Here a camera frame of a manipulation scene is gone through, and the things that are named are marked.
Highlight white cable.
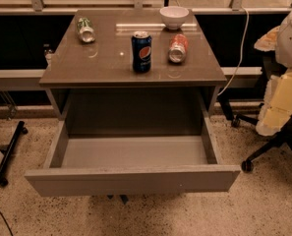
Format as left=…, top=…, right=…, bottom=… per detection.
left=217, top=7, right=251, bottom=96

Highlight green soda can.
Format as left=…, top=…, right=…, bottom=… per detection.
left=77, top=17, right=95, bottom=43

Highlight grey cabinet with glossy top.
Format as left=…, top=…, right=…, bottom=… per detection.
left=38, top=9, right=228, bottom=120

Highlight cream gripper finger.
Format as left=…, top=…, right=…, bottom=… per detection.
left=256, top=69, right=292, bottom=136
left=254, top=26, right=280, bottom=52

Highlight black stand leg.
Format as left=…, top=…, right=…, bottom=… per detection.
left=0, top=121, right=28, bottom=187

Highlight white bowl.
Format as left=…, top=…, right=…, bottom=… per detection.
left=159, top=6, right=189, bottom=30

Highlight orange soda can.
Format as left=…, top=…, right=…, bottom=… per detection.
left=168, top=34, right=188, bottom=63

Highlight black office chair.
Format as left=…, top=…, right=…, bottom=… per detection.
left=217, top=55, right=292, bottom=172

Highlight grey open top drawer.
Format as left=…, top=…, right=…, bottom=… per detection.
left=24, top=91, right=242, bottom=198

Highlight blue pepsi can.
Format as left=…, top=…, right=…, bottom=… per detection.
left=132, top=31, right=152, bottom=73

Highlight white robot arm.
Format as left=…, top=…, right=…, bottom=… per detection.
left=255, top=12, right=292, bottom=136

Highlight black floor cable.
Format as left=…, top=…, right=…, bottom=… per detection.
left=0, top=196, right=15, bottom=236

